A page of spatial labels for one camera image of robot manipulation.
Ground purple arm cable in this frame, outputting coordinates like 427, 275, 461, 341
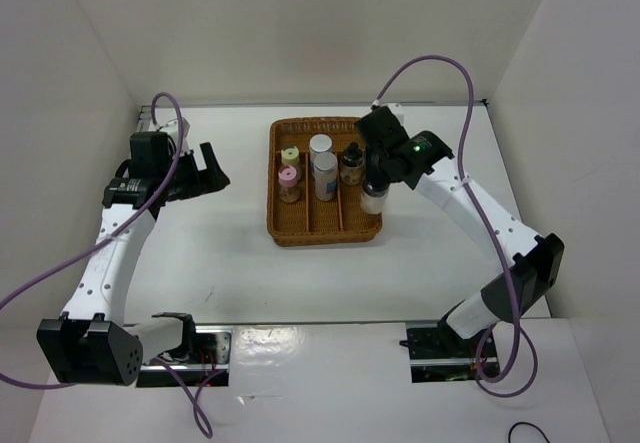
372, 54, 539, 395
0, 92, 214, 439

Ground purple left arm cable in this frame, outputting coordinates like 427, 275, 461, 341
0, 92, 214, 439

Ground black cable on floor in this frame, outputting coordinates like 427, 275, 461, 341
508, 421, 551, 443

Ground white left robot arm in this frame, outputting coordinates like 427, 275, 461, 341
36, 119, 230, 386

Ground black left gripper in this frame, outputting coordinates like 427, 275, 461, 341
159, 142, 229, 201

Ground silver-lid blue-label bottle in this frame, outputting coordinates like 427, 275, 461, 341
313, 152, 338, 201
309, 134, 333, 163

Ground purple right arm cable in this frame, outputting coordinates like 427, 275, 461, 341
372, 54, 539, 395

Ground brown wicker divided tray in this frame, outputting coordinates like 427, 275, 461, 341
266, 116, 383, 247

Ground pink-lid spice bottle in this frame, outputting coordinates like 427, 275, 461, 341
278, 165, 302, 204

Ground black-lid dark spice bottle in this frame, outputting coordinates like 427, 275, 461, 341
340, 142, 365, 186

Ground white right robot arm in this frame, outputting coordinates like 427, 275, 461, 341
355, 106, 565, 356

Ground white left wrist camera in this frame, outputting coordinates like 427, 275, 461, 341
157, 118, 190, 142

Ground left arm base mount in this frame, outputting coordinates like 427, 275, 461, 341
135, 324, 234, 389

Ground yellow-lid spice bottle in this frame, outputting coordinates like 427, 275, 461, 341
280, 145, 301, 173

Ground silver-lid blue-label bottle front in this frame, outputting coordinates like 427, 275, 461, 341
313, 152, 338, 201

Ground black-lid white salt bottle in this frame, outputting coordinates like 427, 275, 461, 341
360, 177, 389, 215

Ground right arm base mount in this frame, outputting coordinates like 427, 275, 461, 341
399, 321, 482, 384

